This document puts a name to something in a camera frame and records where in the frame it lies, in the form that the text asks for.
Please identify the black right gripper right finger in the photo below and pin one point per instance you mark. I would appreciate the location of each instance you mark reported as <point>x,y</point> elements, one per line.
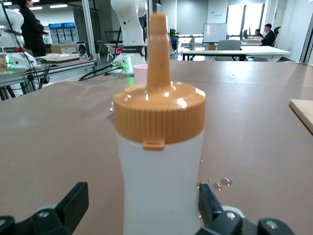
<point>209,203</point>

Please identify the white tray of food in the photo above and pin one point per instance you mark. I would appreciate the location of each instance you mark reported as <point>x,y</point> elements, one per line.
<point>60,56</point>

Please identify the black office chair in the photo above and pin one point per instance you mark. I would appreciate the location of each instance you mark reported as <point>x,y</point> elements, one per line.
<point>276,34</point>

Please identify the aluminium frame workbench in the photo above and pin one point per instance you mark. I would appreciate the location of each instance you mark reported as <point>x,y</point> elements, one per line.
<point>61,66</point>

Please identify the black speaker box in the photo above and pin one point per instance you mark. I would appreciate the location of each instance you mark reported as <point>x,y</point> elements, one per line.
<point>82,49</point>

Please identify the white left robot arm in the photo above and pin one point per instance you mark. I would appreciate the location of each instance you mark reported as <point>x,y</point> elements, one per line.
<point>129,29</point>

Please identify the translucent sauce bottle orange cap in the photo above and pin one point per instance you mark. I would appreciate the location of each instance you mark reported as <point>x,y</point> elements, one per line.
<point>159,171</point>

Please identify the grey office chair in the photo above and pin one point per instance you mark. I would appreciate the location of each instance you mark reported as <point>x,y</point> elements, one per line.
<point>228,47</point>

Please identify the seated person black jacket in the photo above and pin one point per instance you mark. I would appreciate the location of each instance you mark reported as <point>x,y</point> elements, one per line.
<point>267,36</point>

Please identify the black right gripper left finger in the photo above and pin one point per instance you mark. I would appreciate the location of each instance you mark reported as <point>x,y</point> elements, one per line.
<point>73,203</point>

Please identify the aluminium frame post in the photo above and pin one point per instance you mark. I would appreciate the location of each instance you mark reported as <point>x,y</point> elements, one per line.
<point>89,29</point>

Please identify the white whiteboard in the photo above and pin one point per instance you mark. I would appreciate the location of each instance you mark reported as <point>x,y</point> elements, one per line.
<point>215,33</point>

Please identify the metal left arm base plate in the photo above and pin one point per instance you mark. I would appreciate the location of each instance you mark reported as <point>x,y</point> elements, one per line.
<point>117,74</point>

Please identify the standing person in black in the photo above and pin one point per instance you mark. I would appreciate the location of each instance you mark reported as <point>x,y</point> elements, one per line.
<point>31,31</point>

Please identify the green potted plant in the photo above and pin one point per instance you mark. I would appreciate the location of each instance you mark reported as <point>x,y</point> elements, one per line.
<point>174,33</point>

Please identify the blue-topped drinks fridge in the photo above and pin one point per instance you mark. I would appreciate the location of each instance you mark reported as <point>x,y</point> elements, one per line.
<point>62,30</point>

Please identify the brown cardboard box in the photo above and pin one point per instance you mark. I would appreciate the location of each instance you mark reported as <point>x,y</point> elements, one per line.
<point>63,48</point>

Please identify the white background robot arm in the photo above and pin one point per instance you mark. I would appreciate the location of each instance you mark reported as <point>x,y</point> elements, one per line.
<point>12,36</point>

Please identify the pink plastic cup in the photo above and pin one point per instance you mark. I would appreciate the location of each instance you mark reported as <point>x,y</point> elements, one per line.
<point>140,73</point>

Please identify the seated person at monitor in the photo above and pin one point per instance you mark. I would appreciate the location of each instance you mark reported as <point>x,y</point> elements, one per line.
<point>258,33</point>

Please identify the white office desk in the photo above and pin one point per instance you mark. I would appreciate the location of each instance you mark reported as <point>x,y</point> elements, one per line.
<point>269,51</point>
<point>215,52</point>

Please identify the wooden cutting board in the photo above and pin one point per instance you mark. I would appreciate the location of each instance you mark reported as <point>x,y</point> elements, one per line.
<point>303,112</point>

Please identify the brown table cover sheet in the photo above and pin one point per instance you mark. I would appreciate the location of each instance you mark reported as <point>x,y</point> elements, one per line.
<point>49,147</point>

